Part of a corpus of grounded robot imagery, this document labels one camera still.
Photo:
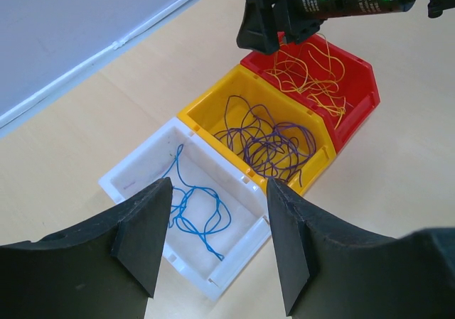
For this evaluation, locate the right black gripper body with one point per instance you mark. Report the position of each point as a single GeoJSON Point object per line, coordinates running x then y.
{"type": "Point", "coordinates": [299, 19]}

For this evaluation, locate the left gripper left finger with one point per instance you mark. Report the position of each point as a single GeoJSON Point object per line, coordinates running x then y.
{"type": "Point", "coordinates": [104, 267]}

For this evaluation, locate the aluminium table frame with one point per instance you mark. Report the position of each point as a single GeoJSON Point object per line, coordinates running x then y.
{"type": "Point", "coordinates": [47, 43]}

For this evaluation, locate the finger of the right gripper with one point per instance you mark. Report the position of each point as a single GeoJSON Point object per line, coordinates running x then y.
{"type": "Point", "coordinates": [258, 30]}

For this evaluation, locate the red plastic bin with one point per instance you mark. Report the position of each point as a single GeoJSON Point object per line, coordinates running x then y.
{"type": "Point", "coordinates": [339, 86]}

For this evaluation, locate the yellow plastic bin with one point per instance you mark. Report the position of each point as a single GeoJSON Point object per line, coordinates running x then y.
{"type": "Point", "coordinates": [262, 132]}

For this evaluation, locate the white plastic bin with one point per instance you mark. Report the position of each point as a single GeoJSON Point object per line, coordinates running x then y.
{"type": "Point", "coordinates": [218, 219]}

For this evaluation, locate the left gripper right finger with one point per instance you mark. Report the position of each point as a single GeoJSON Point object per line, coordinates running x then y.
{"type": "Point", "coordinates": [329, 268]}

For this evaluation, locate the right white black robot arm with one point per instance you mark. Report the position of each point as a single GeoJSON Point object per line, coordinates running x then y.
{"type": "Point", "coordinates": [373, 7]}

